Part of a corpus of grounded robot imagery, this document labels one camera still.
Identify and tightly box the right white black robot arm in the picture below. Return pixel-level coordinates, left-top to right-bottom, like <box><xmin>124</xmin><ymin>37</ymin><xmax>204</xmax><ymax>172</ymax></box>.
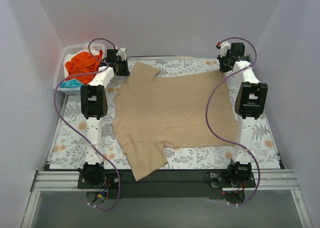
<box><xmin>216</xmin><ymin>41</ymin><xmax>268</xmax><ymax>186</ymax></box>

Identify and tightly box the purple cable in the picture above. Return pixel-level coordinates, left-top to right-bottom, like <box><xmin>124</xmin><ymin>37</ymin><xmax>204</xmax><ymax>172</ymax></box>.
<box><xmin>206</xmin><ymin>36</ymin><xmax>261</xmax><ymax>206</ymax></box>
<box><xmin>53</xmin><ymin>37</ymin><xmax>123</xmax><ymax>212</ymax></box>

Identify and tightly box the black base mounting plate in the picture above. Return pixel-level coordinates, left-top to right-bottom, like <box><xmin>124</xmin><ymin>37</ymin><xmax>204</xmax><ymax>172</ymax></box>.
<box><xmin>77</xmin><ymin>168</ymin><xmax>256</xmax><ymax>201</ymax></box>

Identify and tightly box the white plastic laundry basket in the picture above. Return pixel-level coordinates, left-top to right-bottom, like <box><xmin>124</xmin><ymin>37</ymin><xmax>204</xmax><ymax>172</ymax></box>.
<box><xmin>52</xmin><ymin>42</ymin><xmax>106</xmax><ymax>95</ymax></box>

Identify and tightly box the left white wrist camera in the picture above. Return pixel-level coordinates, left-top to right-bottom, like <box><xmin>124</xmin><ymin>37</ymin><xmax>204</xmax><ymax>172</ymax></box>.
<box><xmin>116</xmin><ymin>47</ymin><xmax>127</xmax><ymax>61</ymax></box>

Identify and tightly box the beige t shirt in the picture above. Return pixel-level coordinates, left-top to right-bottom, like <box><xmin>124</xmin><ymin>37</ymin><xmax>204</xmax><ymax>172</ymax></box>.
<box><xmin>111</xmin><ymin>62</ymin><xmax>238</xmax><ymax>181</ymax></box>

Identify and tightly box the aluminium frame rail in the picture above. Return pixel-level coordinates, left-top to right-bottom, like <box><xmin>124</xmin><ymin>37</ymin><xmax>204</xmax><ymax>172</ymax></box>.
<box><xmin>21</xmin><ymin>169</ymin><xmax>312</xmax><ymax>228</ymax></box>

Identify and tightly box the white t shirt in basket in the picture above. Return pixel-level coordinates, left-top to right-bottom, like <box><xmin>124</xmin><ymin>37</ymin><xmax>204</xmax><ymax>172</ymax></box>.
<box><xmin>82</xmin><ymin>42</ymin><xmax>100</xmax><ymax>56</ymax></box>

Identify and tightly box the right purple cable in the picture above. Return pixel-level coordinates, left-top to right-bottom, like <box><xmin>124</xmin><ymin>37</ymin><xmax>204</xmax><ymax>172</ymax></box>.
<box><xmin>206</xmin><ymin>36</ymin><xmax>261</xmax><ymax>206</ymax></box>

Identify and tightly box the orange t shirt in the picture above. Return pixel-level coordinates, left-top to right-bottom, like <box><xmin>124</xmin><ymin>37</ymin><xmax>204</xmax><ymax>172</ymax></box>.
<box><xmin>64</xmin><ymin>51</ymin><xmax>100</xmax><ymax>85</ymax></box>

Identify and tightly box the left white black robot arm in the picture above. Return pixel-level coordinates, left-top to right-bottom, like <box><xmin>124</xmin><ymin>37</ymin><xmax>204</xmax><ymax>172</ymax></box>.
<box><xmin>80</xmin><ymin>47</ymin><xmax>130</xmax><ymax>188</ymax></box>

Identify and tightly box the floral patterned table mat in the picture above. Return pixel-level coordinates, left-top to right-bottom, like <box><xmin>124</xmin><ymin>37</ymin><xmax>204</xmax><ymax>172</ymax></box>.
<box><xmin>47</xmin><ymin>58</ymin><xmax>281</xmax><ymax>170</ymax></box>

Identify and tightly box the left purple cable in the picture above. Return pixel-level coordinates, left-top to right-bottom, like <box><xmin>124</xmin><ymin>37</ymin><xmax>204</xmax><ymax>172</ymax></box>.
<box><xmin>53</xmin><ymin>37</ymin><xmax>123</xmax><ymax>212</ymax></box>

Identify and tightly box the teal t shirt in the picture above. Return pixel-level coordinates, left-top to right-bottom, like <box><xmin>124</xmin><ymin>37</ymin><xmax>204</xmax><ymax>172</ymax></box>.
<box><xmin>59</xmin><ymin>79</ymin><xmax>83</xmax><ymax>89</ymax></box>

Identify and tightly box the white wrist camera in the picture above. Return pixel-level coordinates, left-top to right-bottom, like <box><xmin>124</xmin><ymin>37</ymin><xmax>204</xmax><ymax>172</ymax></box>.
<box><xmin>116</xmin><ymin>47</ymin><xmax>127</xmax><ymax>61</ymax></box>
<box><xmin>216</xmin><ymin>41</ymin><xmax>231</xmax><ymax>57</ymax></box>

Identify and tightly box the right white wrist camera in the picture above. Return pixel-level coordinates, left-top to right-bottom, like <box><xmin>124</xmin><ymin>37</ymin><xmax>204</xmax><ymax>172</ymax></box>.
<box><xmin>216</xmin><ymin>41</ymin><xmax>231</xmax><ymax>57</ymax></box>

